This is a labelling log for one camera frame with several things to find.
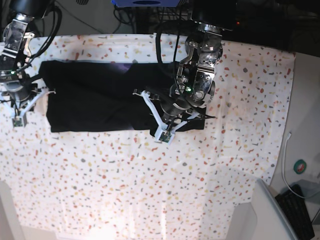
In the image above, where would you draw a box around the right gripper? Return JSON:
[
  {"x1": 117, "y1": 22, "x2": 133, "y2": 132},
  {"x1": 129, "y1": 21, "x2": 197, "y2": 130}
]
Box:
[{"x1": 0, "y1": 81, "x2": 56, "y2": 127}]

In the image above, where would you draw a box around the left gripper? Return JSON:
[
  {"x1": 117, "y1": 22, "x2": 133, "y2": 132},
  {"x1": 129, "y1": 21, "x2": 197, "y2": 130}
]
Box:
[{"x1": 133, "y1": 88, "x2": 215, "y2": 144}]

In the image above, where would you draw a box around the black t-shirt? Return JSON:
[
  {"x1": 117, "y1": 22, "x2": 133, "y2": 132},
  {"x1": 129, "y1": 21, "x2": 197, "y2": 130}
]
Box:
[{"x1": 38, "y1": 59, "x2": 207, "y2": 137}]

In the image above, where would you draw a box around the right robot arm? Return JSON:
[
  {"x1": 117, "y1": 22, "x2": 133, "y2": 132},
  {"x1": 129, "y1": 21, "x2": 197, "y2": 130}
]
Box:
[{"x1": 0, "y1": 0, "x2": 62, "y2": 127}]

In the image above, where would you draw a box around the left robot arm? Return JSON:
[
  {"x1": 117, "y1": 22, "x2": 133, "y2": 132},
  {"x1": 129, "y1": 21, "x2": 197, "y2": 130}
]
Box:
[{"x1": 133, "y1": 0, "x2": 237, "y2": 144}]

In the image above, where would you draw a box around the terrazzo pattern tablecloth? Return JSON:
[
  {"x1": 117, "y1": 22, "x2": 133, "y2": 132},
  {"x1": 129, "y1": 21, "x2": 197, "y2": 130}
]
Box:
[{"x1": 0, "y1": 41, "x2": 296, "y2": 240}]

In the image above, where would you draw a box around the blue device at top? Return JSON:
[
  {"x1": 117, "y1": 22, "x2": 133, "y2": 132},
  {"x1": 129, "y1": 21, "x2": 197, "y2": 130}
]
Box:
[{"x1": 111, "y1": 0, "x2": 186, "y2": 8}]

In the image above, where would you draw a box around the grey laptop lid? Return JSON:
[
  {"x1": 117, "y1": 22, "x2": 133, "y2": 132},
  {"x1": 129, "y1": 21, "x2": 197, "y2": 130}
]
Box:
[{"x1": 251, "y1": 179, "x2": 298, "y2": 240}]

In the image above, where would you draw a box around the black keyboard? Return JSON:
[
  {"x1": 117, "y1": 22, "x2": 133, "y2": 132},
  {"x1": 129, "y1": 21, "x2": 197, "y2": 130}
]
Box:
[{"x1": 275, "y1": 190, "x2": 315, "y2": 240}]

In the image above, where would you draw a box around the white usb cable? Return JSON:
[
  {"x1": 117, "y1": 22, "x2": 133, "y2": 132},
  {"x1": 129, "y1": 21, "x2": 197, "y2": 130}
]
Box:
[{"x1": 281, "y1": 131, "x2": 320, "y2": 199}]

